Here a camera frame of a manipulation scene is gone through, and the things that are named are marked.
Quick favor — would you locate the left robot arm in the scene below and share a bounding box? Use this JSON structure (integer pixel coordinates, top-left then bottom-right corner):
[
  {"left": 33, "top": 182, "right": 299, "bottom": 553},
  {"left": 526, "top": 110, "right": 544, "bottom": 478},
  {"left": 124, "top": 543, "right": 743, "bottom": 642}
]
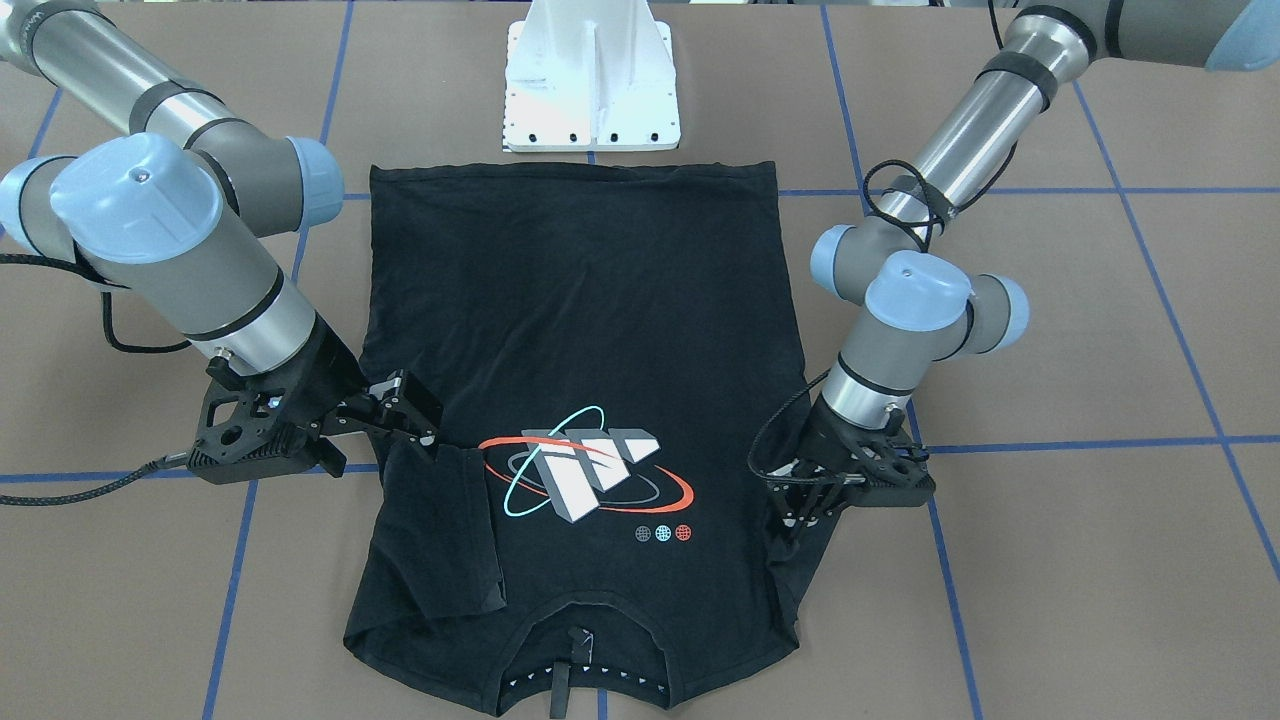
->
[{"left": 831, "top": 60, "right": 1277, "bottom": 584}]

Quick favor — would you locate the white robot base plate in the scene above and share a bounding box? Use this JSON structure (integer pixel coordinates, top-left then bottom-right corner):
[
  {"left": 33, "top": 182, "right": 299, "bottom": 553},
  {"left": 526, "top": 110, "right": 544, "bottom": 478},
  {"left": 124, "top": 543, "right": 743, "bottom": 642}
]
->
[{"left": 502, "top": 1, "right": 682, "bottom": 152}]

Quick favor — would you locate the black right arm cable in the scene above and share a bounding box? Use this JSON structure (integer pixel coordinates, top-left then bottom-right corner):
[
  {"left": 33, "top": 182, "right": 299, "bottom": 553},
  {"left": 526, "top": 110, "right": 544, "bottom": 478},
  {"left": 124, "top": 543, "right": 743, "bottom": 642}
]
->
[{"left": 0, "top": 250, "right": 216, "bottom": 507}]

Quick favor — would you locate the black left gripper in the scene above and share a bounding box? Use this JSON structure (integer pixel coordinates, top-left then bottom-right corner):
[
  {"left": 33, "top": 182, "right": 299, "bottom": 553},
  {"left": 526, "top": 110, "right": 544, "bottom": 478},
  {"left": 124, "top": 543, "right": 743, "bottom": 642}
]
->
[{"left": 765, "top": 398, "right": 936, "bottom": 542}]

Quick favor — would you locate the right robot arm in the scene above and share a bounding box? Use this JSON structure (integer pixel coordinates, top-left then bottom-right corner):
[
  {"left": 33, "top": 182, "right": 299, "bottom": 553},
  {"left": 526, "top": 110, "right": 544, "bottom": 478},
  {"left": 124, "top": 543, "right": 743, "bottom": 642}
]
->
[{"left": 3, "top": 1, "right": 442, "bottom": 484}]

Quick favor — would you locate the black printed t-shirt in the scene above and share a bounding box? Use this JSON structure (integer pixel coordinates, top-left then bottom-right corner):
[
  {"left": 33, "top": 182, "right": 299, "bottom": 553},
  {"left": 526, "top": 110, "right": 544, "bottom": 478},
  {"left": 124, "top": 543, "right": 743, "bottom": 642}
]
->
[{"left": 343, "top": 161, "right": 831, "bottom": 715}]

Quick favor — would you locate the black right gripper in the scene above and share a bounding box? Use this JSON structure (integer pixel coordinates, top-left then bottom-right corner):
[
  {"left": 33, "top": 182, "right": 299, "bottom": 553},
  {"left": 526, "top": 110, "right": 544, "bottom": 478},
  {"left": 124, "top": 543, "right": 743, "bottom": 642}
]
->
[{"left": 187, "top": 318, "right": 443, "bottom": 484}]

